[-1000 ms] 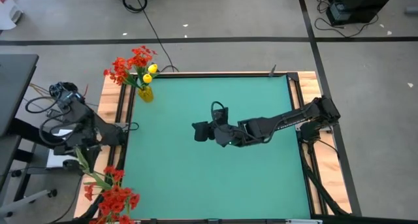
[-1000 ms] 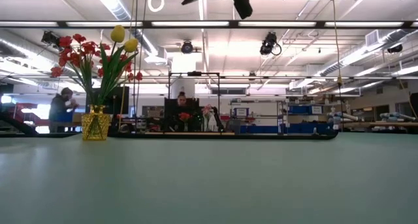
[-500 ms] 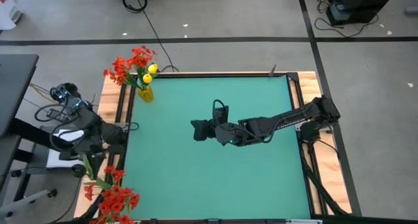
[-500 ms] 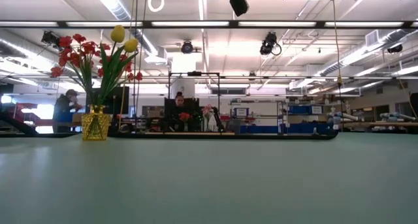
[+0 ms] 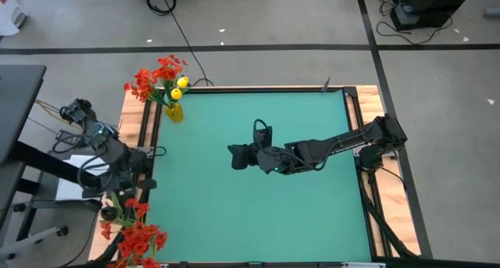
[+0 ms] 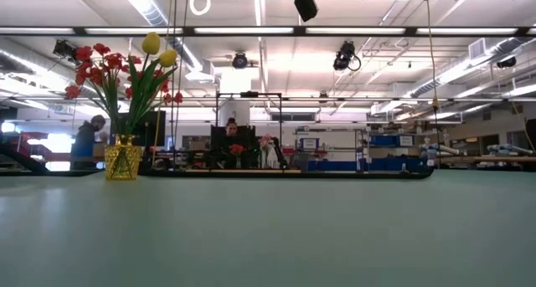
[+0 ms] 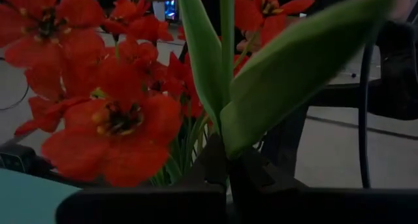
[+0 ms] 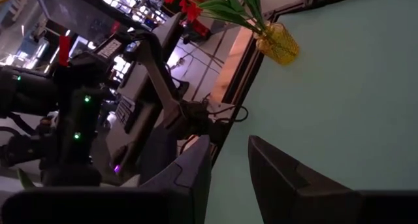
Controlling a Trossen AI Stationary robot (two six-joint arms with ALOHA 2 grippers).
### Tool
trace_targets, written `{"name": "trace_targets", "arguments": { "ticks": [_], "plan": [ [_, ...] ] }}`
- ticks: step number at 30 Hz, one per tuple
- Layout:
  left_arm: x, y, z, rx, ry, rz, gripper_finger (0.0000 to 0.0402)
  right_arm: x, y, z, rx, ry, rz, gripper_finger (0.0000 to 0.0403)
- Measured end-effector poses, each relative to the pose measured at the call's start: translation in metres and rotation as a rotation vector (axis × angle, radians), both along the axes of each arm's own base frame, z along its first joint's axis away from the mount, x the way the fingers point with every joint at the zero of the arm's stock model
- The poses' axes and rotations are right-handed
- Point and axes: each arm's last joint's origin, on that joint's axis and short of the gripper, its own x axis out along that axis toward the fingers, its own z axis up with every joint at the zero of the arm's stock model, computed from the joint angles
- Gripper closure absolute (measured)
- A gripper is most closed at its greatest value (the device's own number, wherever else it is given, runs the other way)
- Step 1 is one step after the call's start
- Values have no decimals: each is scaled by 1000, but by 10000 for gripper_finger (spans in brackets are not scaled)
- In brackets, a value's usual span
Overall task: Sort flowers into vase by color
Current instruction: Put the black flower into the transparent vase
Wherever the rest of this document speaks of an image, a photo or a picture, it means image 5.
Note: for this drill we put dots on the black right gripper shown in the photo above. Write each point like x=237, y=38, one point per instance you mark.
x=269, y=158

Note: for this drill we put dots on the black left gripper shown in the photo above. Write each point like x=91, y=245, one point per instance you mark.
x=117, y=190

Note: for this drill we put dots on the yellow artificial tulip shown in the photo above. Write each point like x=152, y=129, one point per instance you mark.
x=176, y=94
x=183, y=82

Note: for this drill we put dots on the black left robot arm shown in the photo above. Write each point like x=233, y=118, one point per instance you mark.
x=117, y=154

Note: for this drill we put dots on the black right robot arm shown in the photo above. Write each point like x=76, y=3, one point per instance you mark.
x=351, y=137

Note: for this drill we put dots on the yellow faceted vase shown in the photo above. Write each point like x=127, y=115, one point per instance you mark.
x=174, y=113

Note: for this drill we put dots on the white paper sheet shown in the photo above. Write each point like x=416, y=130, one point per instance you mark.
x=68, y=190

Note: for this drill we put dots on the teal table mat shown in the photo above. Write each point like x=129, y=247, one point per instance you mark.
x=273, y=221

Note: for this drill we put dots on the white label strip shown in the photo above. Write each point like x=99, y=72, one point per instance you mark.
x=162, y=265
x=363, y=265

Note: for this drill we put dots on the dark grey desk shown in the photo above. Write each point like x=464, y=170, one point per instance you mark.
x=19, y=104

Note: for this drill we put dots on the light wooden table board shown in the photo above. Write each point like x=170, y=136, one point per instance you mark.
x=394, y=205

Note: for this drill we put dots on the black computer tower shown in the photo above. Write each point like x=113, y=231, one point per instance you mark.
x=429, y=6

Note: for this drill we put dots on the grey floor box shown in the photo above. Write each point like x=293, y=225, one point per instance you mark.
x=492, y=13

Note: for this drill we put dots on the black aluminium table frame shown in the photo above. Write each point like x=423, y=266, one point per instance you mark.
x=254, y=89

